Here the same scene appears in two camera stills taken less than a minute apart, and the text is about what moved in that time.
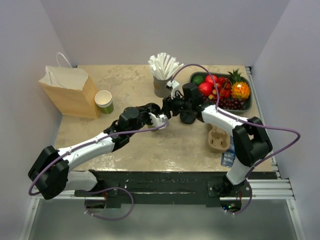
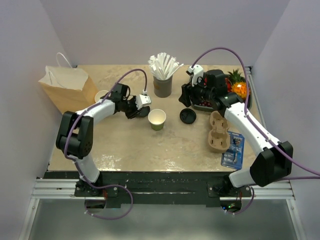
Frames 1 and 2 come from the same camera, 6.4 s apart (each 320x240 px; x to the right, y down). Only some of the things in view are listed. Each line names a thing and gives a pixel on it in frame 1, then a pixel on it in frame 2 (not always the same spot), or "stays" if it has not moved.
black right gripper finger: x=166 y=107 -> x=185 y=98
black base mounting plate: x=120 y=189 stays
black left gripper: x=146 y=109 -> x=135 y=113
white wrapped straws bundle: x=163 y=66 stays
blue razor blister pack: x=228 y=157 stays
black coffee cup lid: x=187 y=117 stays
